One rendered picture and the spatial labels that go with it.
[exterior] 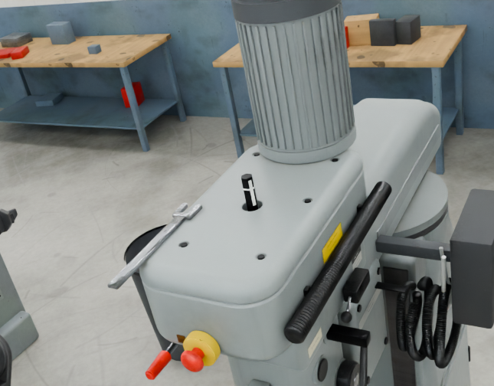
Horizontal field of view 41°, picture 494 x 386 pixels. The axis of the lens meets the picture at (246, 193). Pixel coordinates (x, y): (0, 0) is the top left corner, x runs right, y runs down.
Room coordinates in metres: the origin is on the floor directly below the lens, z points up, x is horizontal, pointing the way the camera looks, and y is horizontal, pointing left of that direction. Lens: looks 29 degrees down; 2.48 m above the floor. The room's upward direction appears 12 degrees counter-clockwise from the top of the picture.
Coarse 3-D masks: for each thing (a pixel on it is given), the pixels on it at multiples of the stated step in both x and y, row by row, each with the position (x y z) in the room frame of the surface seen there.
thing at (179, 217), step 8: (184, 208) 1.04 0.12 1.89; (192, 208) 1.03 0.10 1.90; (200, 208) 1.03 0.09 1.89; (176, 216) 1.02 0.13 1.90; (184, 216) 1.01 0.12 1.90; (192, 216) 1.01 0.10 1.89; (168, 224) 0.99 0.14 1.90; (176, 224) 0.99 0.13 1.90; (160, 232) 0.97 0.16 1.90; (168, 232) 0.97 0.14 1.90; (152, 240) 0.95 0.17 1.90; (160, 240) 0.95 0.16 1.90; (144, 248) 0.93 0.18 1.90; (152, 248) 0.93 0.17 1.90; (136, 256) 0.91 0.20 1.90; (144, 256) 0.91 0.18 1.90; (128, 264) 0.89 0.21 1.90; (136, 264) 0.89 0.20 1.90; (120, 272) 0.88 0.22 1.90; (128, 272) 0.87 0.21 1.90; (112, 280) 0.86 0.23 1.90; (120, 280) 0.85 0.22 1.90; (112, 288) 0.85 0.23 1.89
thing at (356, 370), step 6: (348, 360) 1.01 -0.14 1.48; (342, 366) 0.99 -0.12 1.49; (348, 366) 0.99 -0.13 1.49; (354, 366) 0.99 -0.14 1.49; (342, 372) 0.98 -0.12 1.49; (348, 372) 0.97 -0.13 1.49; (354, 372) 0.98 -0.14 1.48; (336, 378) 0.98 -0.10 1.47; (342, 378) 0.97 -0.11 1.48; (348, 378) 0.96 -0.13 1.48; (354, 378) 0.97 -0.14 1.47; (336, 384) 0.97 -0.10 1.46; (342, 384) 0.96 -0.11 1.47; (348, 384) 0.96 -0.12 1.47; (354, 384) 0.97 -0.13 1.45
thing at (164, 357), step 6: (168, 348) 0.90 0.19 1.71; (174, 348) 0.90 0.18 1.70; (162, 354) 0.88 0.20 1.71; (168, 354) 0.88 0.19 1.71; (156, 360) 0.87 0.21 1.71; (162, 360) 0.87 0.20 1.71; (168, 360) 0.88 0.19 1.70; (150, 366) 0.86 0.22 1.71; (156, 366) 0.86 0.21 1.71; (162, 366) 0.86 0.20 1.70; (150, 372) 0.85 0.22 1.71; (156, 372) 0.85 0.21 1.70; (150, 378) 0.84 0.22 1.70
